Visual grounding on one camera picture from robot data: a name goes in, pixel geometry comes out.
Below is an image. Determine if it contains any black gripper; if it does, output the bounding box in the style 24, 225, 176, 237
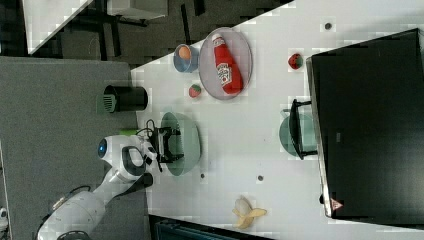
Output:
148, 127, 184, 163

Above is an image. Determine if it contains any mint green strainer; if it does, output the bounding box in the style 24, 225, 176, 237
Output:
161, 112, 201, 176

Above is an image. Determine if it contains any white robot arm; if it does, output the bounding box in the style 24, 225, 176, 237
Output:
35, 127, 184, 240

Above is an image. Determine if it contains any black cylinder cup lower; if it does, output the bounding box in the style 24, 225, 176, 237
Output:
127, 173, 153, 193

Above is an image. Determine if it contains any black cylinder cup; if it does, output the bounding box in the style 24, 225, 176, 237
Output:
127, 173, 153, 193
103, 85, 148, 113

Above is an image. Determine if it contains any green cylinder object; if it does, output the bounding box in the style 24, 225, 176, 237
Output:
119, 129, 138, 136

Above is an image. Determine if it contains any toy strawberry near plate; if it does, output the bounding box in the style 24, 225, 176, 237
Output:
189, 84, 202, 98

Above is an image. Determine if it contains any black cylinder cup upper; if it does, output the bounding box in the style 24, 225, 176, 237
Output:
103, 85, 148, 113

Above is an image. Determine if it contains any green slotted spatula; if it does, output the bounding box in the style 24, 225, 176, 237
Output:
96, 94, 117, 114

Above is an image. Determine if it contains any blue bowl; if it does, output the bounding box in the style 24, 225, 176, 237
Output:
173, 44, 199, 73

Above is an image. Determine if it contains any red ketchup bottle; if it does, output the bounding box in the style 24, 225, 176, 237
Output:
212, 34, 244, 95

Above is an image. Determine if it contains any orange egg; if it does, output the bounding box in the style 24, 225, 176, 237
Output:
178, 46, 191, 60

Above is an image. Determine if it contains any peeled banana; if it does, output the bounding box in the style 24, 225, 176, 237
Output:
232, 196, 267, 229

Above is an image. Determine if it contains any grey oval plate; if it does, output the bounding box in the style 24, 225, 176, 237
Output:
198, 27, 252, 100

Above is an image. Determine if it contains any toy strawberry near oven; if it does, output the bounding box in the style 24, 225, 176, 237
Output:
288, 53, 303, 70

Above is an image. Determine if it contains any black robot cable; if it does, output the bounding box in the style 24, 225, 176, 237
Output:
135, 119, 164, 173

